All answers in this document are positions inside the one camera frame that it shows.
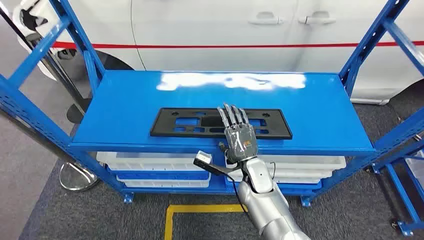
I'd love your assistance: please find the black plastic frame part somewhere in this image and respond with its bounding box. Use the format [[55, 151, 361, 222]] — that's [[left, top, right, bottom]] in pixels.
[[149, 107, 294, 141]]

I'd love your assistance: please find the dark stanchion post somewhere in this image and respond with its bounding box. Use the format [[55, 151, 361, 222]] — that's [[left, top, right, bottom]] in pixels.
[[0, 4, 94, 125]]

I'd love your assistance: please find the white car with red stripe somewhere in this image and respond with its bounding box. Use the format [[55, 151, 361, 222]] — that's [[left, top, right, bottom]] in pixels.
[[13, 0, 424, 106]]

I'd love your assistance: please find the black camera cable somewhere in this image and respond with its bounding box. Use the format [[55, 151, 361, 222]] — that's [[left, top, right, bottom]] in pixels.
[[226, 173, 249, 215]]

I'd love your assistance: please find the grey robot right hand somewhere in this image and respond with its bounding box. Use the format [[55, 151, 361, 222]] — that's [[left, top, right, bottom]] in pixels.
[[216, 103, 260, 165]]

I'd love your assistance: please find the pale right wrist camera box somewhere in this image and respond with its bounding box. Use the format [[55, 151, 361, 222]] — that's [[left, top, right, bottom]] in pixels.
[[193, 150, 213, 169]]

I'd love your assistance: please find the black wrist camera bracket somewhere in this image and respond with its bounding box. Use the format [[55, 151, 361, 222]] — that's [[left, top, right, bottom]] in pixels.
[[206, 162, 248, 178]]

